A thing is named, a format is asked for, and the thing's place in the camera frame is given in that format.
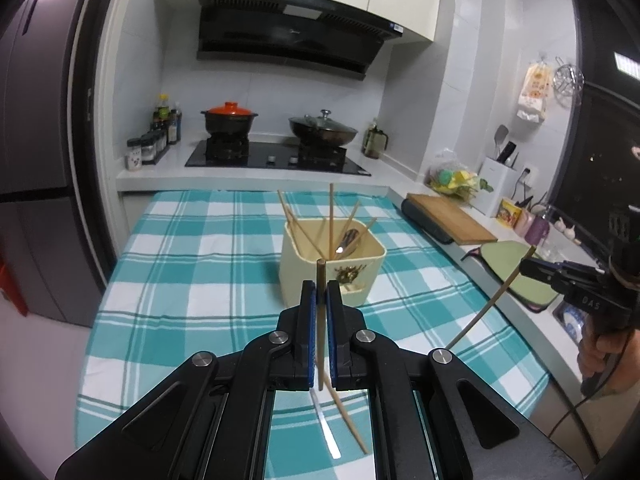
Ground person's right hand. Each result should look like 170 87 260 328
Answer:
576 327 640 395

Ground teal checked tablecloth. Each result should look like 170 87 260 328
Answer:
75 189 551 480

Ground garlic bulbs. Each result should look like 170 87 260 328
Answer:
552 216 584 246

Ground grey refrigerator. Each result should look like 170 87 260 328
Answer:
0 0 120 330

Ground black wok with glass lid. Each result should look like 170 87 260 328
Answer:
287 108 359 149

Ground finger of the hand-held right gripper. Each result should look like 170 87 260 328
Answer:
519 256 608 282
547 277 603 307

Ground black pot with red lid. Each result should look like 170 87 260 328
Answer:
200 101 260 139

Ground wooden cutting board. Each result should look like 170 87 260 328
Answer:
406 192 500 245

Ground white knife holder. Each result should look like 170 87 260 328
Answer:
472 125 524 219

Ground red box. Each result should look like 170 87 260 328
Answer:
0 254 29 317

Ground glass jar with dark lid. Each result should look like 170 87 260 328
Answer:
362 118 390 159

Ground green mat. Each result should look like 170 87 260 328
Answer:
461 240 564 314

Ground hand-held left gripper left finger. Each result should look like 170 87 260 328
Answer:
55 282 318 480

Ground row of spice jars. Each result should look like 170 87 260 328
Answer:
126 130 169 169

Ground black cable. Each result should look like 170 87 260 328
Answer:
546 332 632 442

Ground black range hood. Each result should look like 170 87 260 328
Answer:
196 0 405 81

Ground hanging printed bag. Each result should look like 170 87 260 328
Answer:
515 59 554 124

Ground yellow snack packet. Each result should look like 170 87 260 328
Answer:
497 197 524 229

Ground plastic bag of fruit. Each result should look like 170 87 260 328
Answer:
425 148 494 202

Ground hanging wire rack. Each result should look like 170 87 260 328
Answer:
552 56 585 107

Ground black long tray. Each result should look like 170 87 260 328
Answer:
401 197 454 246

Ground metal spoon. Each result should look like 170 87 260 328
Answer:
333 228 362 256

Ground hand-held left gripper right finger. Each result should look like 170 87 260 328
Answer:
326 280 583 480

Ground black gas stove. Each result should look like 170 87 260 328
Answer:
184 134 372 177

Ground cream utensil holder box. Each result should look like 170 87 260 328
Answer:
278 218 389 309

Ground purple cup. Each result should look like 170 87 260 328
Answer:
525 211 551 244

